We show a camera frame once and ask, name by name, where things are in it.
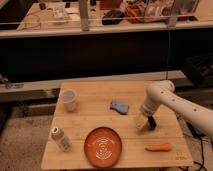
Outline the red object on shelf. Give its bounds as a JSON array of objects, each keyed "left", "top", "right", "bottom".
[{"left": 125, "top": 4, "right": 145, "bottom": 23}]

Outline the orange carrot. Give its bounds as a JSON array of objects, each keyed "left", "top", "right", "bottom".
[{"left": 146, "top": 143, "right": 172, "bottom": 152}]

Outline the orange round plate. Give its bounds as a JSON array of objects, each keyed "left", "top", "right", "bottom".
[{"left": 84, "top": 127, "right": 122, "bottom": 168}]

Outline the black box at right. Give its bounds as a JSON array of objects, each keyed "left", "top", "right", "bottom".
[{"left": 182, "top": 54, "right": 213, "bottom": 87}]

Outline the white lying can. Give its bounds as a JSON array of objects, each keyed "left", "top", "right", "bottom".
[{"left": 51, "top": 127, "right": 71, "bottom": 152}]

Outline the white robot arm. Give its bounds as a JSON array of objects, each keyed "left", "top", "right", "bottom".
[{"left": 136, "top": 80, "right": 213, "bottom": 138}]

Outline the black floor cable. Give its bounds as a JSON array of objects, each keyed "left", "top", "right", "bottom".
[{"left": 186, "top": 123, "right": 210, "bottom": 171}]

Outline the white ceramic cup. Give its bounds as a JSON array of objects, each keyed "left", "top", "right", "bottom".
[{"left": 59, "top": 89, "right": 77, "bottom": 112}]

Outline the black bag on shelf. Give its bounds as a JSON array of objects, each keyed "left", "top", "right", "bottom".
[{"left": 102, "top": 9, "right": 124, "bottom": 25}]

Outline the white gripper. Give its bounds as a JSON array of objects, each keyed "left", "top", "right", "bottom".
[{"left": 136, "top": 105, "right": 157, "bottom": 131}]

